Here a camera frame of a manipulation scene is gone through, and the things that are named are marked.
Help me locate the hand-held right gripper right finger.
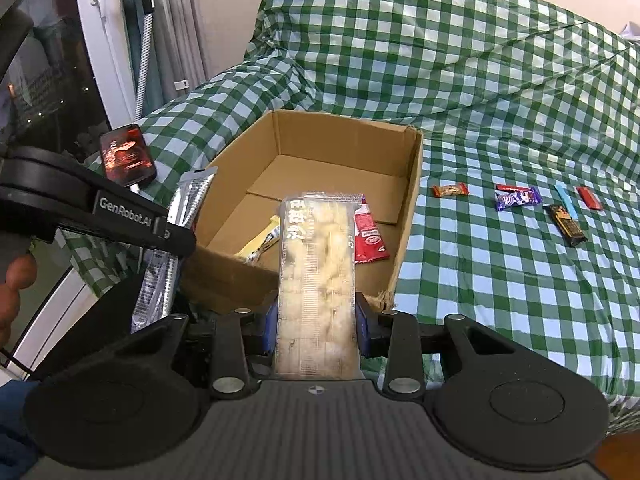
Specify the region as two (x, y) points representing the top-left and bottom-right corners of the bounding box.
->
(354, 292), (536, 401)

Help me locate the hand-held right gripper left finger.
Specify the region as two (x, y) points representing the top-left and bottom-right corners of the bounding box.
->
(100, 292), (279, 400)

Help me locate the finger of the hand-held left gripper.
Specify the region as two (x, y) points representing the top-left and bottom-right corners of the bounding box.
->
(75, 165), (198, 259)

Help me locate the clear puffed snack packet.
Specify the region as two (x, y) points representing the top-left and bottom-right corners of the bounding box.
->
(272, 191), (366, 380)

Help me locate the silver and purple snack packet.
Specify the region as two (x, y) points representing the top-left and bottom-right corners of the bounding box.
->
(131, 167), (219, 333)

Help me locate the yellow snack packet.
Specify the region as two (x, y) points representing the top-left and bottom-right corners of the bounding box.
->
(235, 215), (282, 265)

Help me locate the large red snack packet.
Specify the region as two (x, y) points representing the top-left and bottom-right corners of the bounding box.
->
(352, 197), (391, 265)

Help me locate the cardboard box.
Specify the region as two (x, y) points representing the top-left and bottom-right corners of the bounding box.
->
(180, 109), (425, 317)

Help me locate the dark brown chocolate bar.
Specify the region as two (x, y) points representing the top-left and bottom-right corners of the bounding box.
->
(542, 204), (586, 247)

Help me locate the light blue stick packet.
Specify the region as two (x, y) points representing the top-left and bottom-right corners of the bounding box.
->
(554, 183), (580, 221)

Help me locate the person's left forearm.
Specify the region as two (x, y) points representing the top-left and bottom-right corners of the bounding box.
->
(0, 380), (47, 463)

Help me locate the person's left hand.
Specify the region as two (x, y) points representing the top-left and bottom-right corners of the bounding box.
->
(0, 252), (39, 346)

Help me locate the black smartphone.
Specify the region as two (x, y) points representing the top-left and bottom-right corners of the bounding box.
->
(99, 123), (158, 188)

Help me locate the teal curtain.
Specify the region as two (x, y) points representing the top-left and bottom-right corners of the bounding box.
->
(120, 0), (163, 116)

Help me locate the grey striped curtain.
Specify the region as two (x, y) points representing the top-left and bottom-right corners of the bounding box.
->
(150, 0), (208, 106)

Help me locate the green checked blanket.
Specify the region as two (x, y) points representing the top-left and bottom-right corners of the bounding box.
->
(65, 0), (640, 433)

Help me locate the small red snack packet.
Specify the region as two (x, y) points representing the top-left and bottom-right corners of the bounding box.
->
(575, 186), (603, 210)

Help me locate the white braided steamer hose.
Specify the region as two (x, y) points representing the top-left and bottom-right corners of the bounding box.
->
(135, 12), (153, 118)

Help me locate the white door frame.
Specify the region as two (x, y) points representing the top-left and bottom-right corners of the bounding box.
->
(72, 0), (138, 133)

